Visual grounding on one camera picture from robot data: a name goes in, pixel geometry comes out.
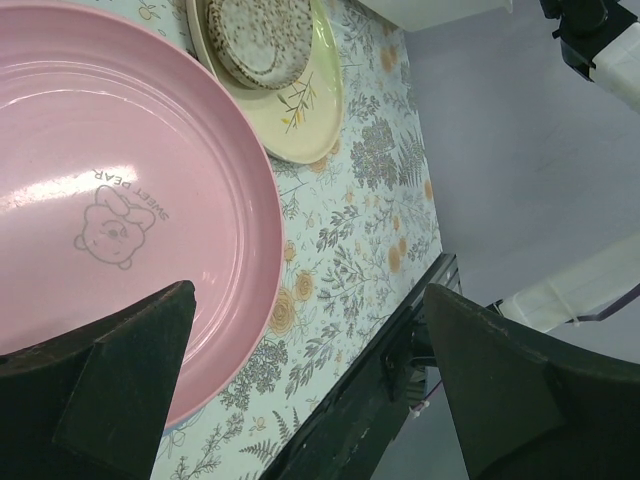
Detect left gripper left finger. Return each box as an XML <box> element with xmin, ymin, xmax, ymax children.
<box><xmin>1</xmin><ymin>280</ymin><xmax>196</xmax><ymax>479</ymax></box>

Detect speckled grey stoneware plate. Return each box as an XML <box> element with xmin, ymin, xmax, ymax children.
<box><xmin>206</xmin><ymin>0</ymin><xmax>314</xmax><ymax>90</ymax></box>

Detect white plastic bin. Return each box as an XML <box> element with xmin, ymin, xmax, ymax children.
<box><xmin>360</xmin><ymin>0</ymin><xmax>513</xmax><ymax>32</ymax></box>

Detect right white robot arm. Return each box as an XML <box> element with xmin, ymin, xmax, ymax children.
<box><xmin>492</xmin><ymin>1</ymin><xmax>639</xmax><ymax>333</ymax></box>

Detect cream and green floral plate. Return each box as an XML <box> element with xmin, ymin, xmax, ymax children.
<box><xmin>186</xmin><ymin>1</ymin><xmax>344</xmax><ymax>164</ymax></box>

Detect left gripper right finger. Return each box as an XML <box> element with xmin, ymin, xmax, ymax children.
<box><xmin>424</xmin><ymin>284</ymin><xmax>639</xmax><ymax>479</ymax></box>

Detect light blue plate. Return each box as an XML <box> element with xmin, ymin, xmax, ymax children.
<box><xmin>163</xmin><ymin>407</ymin><xmax>202</xmax><ymax>435</ymax></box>

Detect pink plate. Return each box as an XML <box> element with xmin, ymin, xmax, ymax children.
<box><xmin>1</xmin><ymin>1</ymin><xmax>284</xmax><ymax>424</ymax></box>

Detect floral patterned table mat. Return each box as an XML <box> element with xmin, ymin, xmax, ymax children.
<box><xmin>153</xmin><ymin>1</ymin><xmax>442</xmax><ymax>479</ymax></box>

